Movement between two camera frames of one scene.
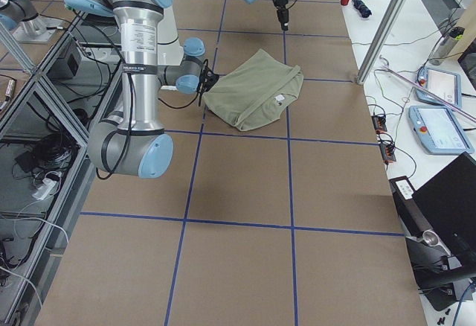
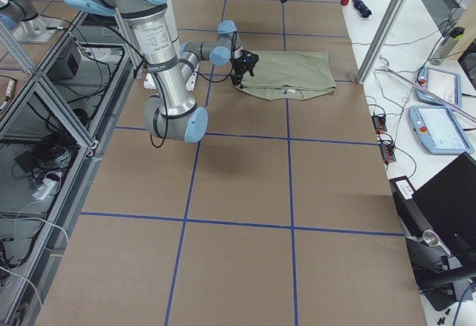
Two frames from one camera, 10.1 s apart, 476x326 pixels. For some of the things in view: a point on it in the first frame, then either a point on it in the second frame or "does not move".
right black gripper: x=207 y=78 -> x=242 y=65
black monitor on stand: x=444 y=257 does not move
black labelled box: x=411 y=219 does not move
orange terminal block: x=379 y=123 does not move
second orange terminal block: x=387 y=152 does not move
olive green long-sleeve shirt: x=256 y=92 -> x=289 y=74
